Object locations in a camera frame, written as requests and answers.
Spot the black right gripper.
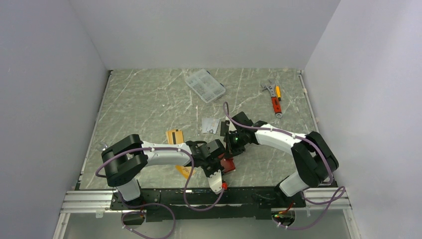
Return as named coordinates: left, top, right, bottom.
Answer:
left=224, top=131, right=247, bottom=159

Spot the red leather card holder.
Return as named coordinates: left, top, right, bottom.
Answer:
left=220, top=158, right=235, bottom=174

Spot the single gold credit card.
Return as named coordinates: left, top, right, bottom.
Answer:
left=175, top=165, right=196, bottom=179

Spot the gold credit card stack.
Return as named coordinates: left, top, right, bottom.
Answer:
left=166, top=129, right=185, bottom=144

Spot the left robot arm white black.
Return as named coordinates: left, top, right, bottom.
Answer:
left=96, top=134, right=225, bottom=209

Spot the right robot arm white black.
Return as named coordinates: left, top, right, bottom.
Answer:
left=228, top=112, right=339, bottom=207

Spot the clear plastic screw box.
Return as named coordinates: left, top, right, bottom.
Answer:
left=185, top=69, right=226, bottom=103

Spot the red adjustable wrench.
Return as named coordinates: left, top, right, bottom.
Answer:
left=261, top=79, right=282, bottom=119

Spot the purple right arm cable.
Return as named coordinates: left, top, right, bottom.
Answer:
left=222, top=101, right=346, bottom=231

